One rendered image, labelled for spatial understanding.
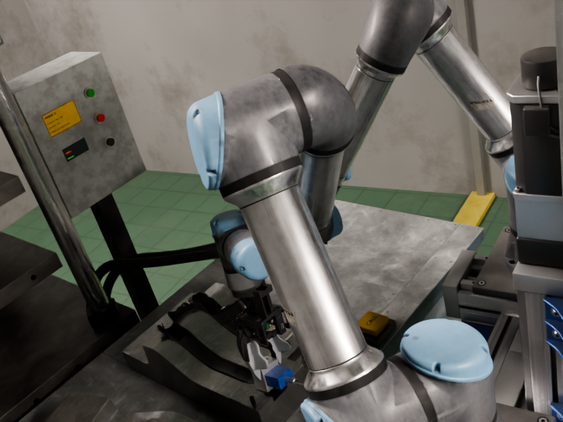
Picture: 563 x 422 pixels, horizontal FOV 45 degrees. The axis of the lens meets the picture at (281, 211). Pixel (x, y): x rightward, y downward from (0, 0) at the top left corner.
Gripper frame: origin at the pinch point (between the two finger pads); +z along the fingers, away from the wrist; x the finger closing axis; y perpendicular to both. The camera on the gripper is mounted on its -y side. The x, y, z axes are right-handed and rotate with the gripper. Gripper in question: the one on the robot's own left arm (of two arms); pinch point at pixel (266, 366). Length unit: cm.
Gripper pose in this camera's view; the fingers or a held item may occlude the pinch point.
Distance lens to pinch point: 147.8
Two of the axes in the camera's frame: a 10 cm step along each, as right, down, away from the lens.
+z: 2.5, 9.2, 3.0
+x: 6.6, -3.9, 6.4
